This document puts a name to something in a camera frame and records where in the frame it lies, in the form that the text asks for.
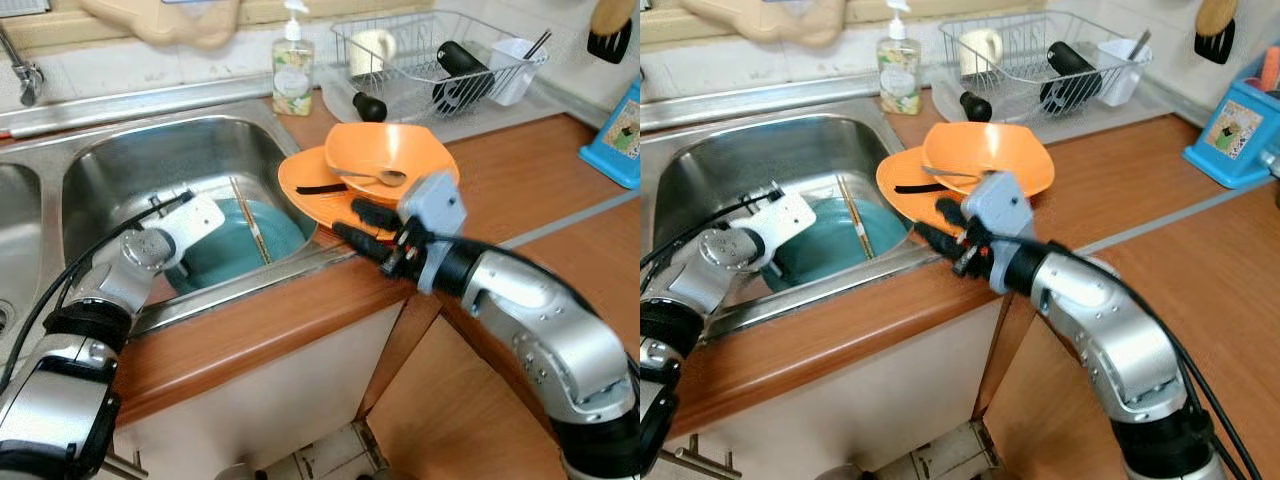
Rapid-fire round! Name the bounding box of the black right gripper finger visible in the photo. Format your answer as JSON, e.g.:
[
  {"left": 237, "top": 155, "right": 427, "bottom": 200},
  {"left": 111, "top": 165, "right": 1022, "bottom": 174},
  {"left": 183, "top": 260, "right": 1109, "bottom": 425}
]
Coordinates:
[
  {"left": 331, "top": 221, "right": 394, "bottom": 264},
  {"left": 911, "top": 221, "right": 967, "bottom": 264},
  {"left": 349, "top": 196, "right": 407, "bottom": 234},
  {"left": 934, "top": 196, "right": 980, "bottom": 232}
]

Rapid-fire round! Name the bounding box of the wooden chopstick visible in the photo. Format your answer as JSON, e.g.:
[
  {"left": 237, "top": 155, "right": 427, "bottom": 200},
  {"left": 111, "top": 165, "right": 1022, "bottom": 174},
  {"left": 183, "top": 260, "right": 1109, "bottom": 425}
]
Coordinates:
[
  {"left": 837, "top": 177, "right": 873, "bottom": 262},
  {"left": 841, "top": 177, "right": 878, "bottom": 262},
  {"left": 229, "top": 177, "right": 267, "bottom": 267},
  {"left": 233, "top": 177, "right": 272, "bottom": 267}
]

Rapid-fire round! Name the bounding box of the metal spoon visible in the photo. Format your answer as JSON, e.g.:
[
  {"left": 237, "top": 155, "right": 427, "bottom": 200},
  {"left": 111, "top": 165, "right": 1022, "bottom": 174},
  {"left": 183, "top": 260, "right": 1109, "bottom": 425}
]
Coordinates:
[
  {"left": 924, "top": 164, "right": 1002, "bottom": 185},
  {"left": 329, "top": 166, "right": 410, "bottom": 189}
]

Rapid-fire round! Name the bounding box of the teal plate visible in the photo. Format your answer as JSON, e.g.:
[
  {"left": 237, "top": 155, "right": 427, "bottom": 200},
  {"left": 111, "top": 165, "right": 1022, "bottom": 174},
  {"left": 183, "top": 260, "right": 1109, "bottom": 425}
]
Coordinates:
[
  {"left": 165, "top": 197, "right": 310, "bottom": 295},
  {"left": 765, "top": 196, "right": 912, "bottom": 292}
]

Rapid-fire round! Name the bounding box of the deep orange plate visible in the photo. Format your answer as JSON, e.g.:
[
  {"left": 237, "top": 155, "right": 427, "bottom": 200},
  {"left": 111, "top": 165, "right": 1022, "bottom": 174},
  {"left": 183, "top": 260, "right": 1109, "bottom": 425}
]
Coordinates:
[
  {"left": 322, "top": 121, "right": 462, "bottom": 207},
  {"left": 921, "top": 121, "right": 1057, "bottom": 199}
]

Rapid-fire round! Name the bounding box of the large orange plate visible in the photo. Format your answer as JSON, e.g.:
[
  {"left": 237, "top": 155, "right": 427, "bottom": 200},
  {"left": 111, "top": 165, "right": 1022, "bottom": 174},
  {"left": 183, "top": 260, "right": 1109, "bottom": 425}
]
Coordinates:
[
  {"left": 277, "top": 145, "right": 403, "bottom": 242},
  {"left": 875, "top": 146, "right": 993, "bottom": 237}
]

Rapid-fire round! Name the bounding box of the black round knob lid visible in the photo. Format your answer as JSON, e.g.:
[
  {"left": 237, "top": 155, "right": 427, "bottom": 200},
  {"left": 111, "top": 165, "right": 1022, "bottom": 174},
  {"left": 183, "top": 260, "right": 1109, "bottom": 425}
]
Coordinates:
[
  {"left": 351, "top": 91, "right": 390, "bottom": 124},
  {"left": 959, "top": 89, "right": 995, "bottom": 124}
]

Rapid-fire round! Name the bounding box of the soap pump bottle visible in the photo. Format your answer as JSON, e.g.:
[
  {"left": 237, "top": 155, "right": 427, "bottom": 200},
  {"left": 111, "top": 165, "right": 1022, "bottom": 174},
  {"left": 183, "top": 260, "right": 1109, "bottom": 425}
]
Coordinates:
[
  {"left": 271, "top": 0, "right": 317, "bottom": 118},
  {"left": 876, "top": 0, "right": 924, "bottom": 117}
]

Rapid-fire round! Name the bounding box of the cream mug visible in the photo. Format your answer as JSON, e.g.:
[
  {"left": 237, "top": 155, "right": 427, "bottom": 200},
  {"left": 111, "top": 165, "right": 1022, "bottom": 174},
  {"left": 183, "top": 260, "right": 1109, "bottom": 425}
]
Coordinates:
[
  {"left": 957, "top": 27, "right": 1005, "bottom": 77},
  {"left": 349, "top": 27, "right": 399, "bottom": 79}
]

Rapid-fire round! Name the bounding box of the black bottle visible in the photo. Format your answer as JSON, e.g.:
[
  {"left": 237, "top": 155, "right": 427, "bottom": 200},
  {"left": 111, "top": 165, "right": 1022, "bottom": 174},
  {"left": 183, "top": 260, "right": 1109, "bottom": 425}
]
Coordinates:
[
  {"left": 431, "top": 39, "right": 497, "bottom": 114},
  {"left": 1039, "top": 41, "right": 1104, "bottom": 114}
]

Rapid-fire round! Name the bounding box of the wooden cabinet door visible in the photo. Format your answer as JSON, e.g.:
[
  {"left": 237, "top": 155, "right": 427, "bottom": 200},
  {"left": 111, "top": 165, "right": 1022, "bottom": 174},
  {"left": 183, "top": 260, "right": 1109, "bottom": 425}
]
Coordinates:
[
  {"left": 974, "top": 314, "right": 1143, "bottom": 480},
  {"left": 359, "top": 314, "right": 573, "bottom": 480}
]

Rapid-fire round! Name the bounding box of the white cabinet door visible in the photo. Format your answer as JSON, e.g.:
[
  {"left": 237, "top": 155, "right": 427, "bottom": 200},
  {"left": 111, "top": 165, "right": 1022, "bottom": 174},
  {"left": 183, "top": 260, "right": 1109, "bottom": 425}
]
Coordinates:
[
  {"left": 108, "top": 294, "right": 412, "bottom": 480},
  {"left": 664, "top": 294, "right": 1007, "bottom": 480}
]

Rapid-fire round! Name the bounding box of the grey drain tray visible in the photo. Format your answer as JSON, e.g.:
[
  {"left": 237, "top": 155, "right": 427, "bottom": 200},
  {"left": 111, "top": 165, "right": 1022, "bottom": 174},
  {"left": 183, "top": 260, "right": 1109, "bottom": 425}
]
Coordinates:
[
  {"left": 322, "top": 75, "right": 591, "bottom": 141},
  {"left": 930, "top": 75, "right": 1193, "bottom": 139}
]

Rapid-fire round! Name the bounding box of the white cutlery cup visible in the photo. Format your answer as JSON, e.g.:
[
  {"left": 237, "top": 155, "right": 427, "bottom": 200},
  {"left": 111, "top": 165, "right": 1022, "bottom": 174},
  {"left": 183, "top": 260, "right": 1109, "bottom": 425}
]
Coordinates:
[
  {"left": 487, "top": 37, "right": 547, "bottom": 107},
  {"left": 1094, "top": 37, "right": 1152, "bottom": 107}
]

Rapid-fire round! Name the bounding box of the stainless steel sink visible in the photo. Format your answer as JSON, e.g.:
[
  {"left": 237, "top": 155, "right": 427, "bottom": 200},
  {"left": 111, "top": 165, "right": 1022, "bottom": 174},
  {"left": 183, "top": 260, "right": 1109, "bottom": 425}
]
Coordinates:
[
  {"left": 640, "top": 100, "right": 953, "bottom": 347},
  {"left": 0, "top": 100, "right": 363, "bottom": 373}
]

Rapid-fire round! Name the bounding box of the blue plastic box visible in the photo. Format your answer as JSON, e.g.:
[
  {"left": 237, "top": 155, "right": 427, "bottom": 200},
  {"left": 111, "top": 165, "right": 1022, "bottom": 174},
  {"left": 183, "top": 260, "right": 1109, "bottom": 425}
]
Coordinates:
[
  {"left": 1182, "top": 50, "right": 1280, "bottom": 192},
  {"left": 577, "top": 78, "right": 641, "bottom": 192}
]

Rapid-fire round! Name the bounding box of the beige plastic holder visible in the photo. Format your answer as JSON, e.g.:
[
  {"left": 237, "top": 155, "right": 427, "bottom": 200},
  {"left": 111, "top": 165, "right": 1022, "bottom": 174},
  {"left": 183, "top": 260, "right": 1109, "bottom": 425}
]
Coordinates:
[
  {"left": 79, "top": 0, "right": 242, "bottom": 50},
  {"left": 682, "top": 0, "right": 847, "bottom": 47}
]

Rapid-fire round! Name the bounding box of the metal faucet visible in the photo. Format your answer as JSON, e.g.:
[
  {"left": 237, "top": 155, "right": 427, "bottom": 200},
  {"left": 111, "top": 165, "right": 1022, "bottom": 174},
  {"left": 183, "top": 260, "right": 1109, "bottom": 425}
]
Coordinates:
[{"left": 0, "top": 20, "right": 47, "bottom": 110}]

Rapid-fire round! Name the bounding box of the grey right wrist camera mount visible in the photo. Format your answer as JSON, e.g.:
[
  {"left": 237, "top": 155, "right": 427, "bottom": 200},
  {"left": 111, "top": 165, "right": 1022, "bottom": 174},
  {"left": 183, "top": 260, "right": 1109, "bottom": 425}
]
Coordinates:
[
  {"left": 961, "top": 169, "right": 1037, "bottom": 297},
  {"left": 396, "top": 169, "right": 469, "bottom": 297}
]

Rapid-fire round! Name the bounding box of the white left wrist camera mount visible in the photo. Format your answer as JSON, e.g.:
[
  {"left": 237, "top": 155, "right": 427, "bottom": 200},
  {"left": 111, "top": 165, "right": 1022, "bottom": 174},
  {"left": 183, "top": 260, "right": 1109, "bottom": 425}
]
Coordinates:
[
  {"left": 744, "top": 189, "right": 819, "bottom": 264},
  {"left": 154, "top": 192, "right": 227, "bottom": 267}
]

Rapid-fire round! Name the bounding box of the white wire dish rack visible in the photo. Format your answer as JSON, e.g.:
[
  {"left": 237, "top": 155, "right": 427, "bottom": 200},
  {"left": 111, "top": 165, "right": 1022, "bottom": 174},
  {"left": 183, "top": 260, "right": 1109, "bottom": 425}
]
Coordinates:
[
  {"left": 329, "top": 9, "right": 550, "bottom": 122},
  {"left": 937, "top": 11, "right": 1154, "bottom": 122}
]

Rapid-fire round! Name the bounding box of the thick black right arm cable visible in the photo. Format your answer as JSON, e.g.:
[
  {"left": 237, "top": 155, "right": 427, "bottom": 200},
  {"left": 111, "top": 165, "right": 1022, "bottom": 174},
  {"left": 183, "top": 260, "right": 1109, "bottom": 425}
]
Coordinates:
[{"left": 1168, "top": 335, "right": 1263, "bottom": 480}]

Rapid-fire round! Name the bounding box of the black spatula wooden handle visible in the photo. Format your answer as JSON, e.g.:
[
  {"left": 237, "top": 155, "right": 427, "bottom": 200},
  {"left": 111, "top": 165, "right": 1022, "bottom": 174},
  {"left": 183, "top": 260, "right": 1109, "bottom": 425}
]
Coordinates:
[
  {"left": 1192, "top": 0, "right": 1240, "bottom": 67},
  {"left": 585, "top": 0, "right": 635, "bottom": 65}
]

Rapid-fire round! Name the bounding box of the metal cabinet handle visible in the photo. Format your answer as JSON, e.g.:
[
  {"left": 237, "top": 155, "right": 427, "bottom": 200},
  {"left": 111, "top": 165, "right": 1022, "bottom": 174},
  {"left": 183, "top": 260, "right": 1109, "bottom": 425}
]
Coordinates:
[
  {"left": 671, "top": 446, "right": 744, "bottom": 480},
  {"left": 98, "top": 451, "right": 142, "bottom": 480}
]

